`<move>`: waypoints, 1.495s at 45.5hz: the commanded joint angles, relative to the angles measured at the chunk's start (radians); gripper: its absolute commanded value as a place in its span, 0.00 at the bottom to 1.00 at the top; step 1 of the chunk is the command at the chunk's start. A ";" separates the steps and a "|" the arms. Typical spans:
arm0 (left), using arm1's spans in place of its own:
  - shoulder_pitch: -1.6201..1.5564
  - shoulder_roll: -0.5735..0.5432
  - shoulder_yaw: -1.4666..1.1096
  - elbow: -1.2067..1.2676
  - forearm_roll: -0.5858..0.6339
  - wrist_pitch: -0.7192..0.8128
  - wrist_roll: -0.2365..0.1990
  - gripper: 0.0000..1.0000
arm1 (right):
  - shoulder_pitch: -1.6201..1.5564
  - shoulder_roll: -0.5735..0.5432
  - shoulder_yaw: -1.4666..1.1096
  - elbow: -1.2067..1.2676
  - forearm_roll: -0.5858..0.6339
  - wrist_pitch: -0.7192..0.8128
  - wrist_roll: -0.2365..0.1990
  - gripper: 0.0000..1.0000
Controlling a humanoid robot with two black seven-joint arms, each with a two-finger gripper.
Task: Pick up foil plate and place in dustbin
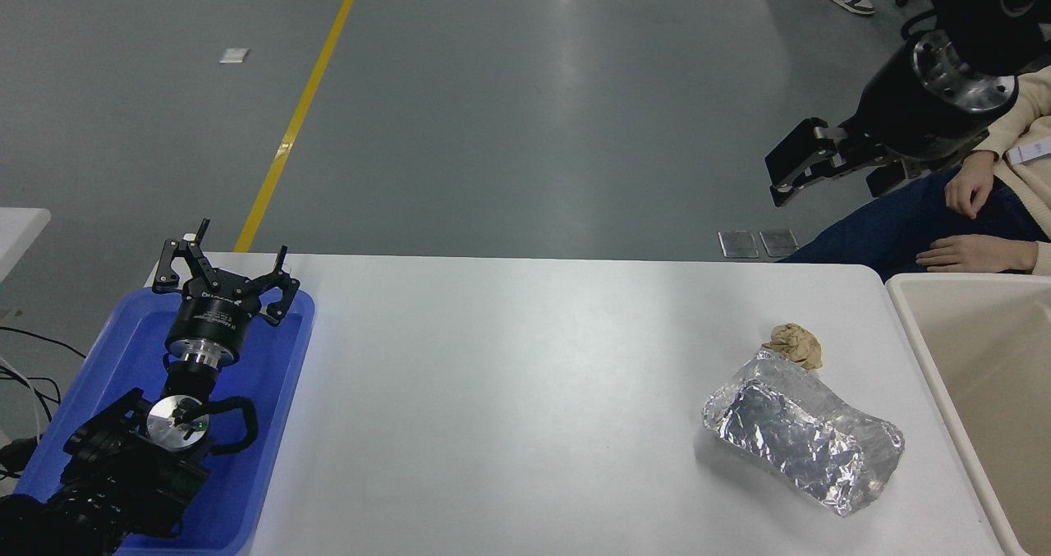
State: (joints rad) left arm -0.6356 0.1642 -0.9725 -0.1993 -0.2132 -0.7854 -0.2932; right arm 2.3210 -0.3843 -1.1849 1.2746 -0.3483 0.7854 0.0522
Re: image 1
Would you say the silver foil plate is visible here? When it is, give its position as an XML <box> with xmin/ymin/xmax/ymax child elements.
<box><xmin>702</xmin><ymin>349</ymin><xmax>906</xmax><ymax>517</ymax></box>

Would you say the metal floor plate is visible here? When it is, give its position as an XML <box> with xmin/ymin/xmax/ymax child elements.
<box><xmin>718</xmin><ymin>230</ymin><xmax>760</xmax><ymax>260</ymax></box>
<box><xmin>760</xmin><ymin>228</ymin><xmax>801</xmax><ymax>259</ymax></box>

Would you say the tan paper ball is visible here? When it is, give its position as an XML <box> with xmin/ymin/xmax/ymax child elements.
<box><xmin>762</xmin><ymin>323</ymin><xmax>824</xmax><ymax>371</ymax></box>

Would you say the person's right hand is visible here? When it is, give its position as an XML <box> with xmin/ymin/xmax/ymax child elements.
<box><xmin>944</xmin><ymin>151</ymin><xmax>999</xmax><ymax>219</ymax></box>

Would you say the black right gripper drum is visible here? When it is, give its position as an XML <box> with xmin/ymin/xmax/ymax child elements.
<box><xmin>852</xmin><ymin>40</ymin><xmax>1017</xmax><ymax>164</ymax></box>

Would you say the black cable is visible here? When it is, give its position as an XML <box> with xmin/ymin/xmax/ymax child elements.
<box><xmin>0</xmin><ymin>365</ymin><xmax>63</xmax><ymax>424</ymax></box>
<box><xmin>0</xmin><ymin>326</ymin><xmax>87</xmax><ymax>361</ymax></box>

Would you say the large pale bin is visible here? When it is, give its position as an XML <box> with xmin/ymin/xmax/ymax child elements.
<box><xmin>885</xmin><ymin>273</ymin><xmax>1051</xmax><ymax>556</ymax></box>

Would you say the blue plastic tray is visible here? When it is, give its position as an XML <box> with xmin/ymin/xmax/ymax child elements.
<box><xmin>15</xmin><ymin>287</ymin><xmax>317</xmax><ymax>555</ymax></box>

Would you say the white name tag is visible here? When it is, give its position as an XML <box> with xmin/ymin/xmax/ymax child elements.
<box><xmin>1006</xmin><ymin>138</ymin><xmax>1051</xmax><ymax>166</ymax></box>

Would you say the black cable plug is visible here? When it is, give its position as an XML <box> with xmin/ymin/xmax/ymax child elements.
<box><xmin>0</xmin><ymin>437</ymin><xmax>40</xmax><ymax>481</ymax></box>

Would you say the person's left hand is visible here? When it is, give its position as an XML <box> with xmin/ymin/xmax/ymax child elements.
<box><xmin>916</xmin><ymin>234</ymin><xmax>1038</xmax><ymax>274</ymax></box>

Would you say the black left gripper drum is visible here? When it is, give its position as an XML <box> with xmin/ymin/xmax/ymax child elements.
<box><xmin>167</xmin><ymin>270</ymin><xmax>264</xmax><ymax>353</ymax></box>

